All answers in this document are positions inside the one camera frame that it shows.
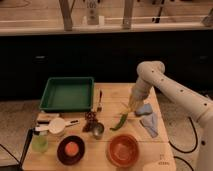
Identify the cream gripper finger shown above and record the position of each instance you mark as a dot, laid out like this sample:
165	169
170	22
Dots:
133	104

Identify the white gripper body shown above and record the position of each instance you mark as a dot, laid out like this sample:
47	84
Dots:
141	90

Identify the yellow banana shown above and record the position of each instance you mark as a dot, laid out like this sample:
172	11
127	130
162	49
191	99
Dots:
126	110

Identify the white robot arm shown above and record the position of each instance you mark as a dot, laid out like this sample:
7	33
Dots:
151	74

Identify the red bowl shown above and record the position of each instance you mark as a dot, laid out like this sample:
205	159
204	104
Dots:
123	150

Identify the black bowl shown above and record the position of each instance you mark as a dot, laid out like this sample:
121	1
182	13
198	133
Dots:
70	160

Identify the blue sponge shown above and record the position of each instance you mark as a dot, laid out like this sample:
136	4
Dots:
146	109

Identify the green chili pepper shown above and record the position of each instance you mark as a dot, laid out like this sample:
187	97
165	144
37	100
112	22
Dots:
120	123

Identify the blue cloth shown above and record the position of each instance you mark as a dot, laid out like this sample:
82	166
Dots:
150	123

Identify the small metal cup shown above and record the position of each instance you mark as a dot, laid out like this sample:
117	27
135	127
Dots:
98	130

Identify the brown grape bunch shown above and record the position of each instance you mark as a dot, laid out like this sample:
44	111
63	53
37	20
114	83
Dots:
91	120

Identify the green plastic tray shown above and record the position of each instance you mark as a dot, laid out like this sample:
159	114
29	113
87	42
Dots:
68	94

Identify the orange fruit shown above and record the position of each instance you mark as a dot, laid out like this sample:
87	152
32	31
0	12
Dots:
71	149

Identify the white measuring scoop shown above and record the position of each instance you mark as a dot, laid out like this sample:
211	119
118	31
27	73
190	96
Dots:
56	126

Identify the green cup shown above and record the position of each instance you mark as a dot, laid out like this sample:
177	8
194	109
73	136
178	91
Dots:
39	143

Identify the fork with dark handle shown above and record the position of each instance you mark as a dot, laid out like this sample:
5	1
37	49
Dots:
99	108

